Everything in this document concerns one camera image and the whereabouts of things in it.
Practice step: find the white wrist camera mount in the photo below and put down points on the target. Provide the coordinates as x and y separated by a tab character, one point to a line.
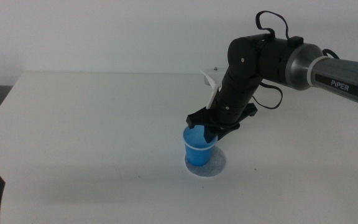
212	85

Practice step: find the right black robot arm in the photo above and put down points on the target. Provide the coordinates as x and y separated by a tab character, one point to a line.
337	74

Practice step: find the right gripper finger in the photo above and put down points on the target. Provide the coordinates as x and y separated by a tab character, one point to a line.
209	135
222	136

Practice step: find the round grey cup mat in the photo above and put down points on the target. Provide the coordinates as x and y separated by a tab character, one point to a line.
214	166

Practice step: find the blue plastic cup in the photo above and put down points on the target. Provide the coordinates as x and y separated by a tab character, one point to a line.
197	155

